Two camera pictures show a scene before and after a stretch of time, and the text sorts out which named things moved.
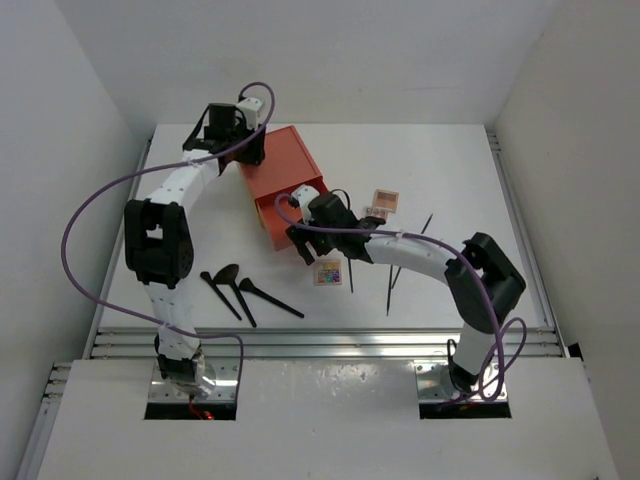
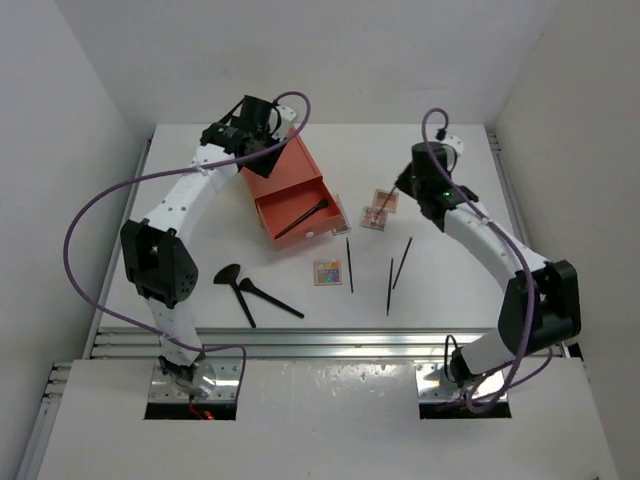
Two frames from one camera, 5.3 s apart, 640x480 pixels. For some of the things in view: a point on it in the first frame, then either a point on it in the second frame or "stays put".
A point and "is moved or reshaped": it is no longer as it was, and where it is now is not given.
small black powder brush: x=205 y=275 is moved or reshaped
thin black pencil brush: x=390 y=289 stays put
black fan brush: x=226 y=277 stays put
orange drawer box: x=284 y=169 stays put
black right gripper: x=301 y=237 to x=402 y=182
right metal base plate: x=435 y=383 stays put
